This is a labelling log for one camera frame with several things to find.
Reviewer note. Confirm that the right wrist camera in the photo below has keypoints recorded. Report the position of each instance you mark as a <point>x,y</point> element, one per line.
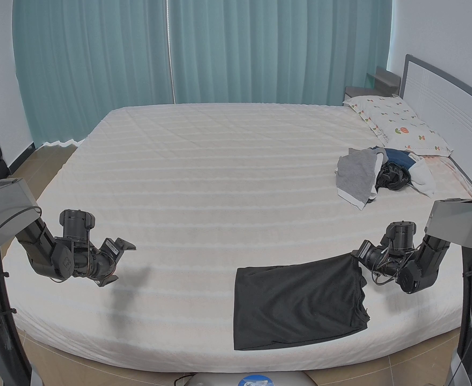
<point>386,235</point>

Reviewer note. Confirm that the blue-green curtain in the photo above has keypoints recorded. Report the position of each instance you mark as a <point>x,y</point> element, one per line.
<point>95,54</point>
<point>280,34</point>

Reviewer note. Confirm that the white garment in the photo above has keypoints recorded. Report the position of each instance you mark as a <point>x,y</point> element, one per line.
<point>423,179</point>

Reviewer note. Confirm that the black T-shirt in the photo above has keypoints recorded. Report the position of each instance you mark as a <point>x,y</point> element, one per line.
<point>296,304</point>

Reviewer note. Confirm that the bed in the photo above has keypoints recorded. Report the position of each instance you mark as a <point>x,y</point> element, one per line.
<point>200,167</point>

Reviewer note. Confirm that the white printed pillow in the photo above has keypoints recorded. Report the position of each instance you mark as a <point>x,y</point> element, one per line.
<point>400,123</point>

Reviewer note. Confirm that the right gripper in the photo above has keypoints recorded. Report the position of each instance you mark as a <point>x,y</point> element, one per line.
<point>370,255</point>

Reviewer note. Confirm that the grey garment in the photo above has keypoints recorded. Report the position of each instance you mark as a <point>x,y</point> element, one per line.
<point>354,175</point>

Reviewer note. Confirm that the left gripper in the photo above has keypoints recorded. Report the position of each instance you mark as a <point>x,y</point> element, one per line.
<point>101,261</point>

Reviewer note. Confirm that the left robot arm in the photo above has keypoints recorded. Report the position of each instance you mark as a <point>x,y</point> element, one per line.
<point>39,251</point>

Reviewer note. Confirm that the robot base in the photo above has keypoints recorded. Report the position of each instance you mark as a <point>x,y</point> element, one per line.
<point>256,381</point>

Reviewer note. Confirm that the dark blue garment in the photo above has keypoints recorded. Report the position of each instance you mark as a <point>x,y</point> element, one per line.
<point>398,157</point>

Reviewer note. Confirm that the grey bedside table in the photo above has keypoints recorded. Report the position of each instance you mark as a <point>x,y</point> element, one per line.
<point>376,85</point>

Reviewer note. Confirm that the black shiny garment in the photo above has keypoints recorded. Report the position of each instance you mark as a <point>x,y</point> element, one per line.
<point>394,177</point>

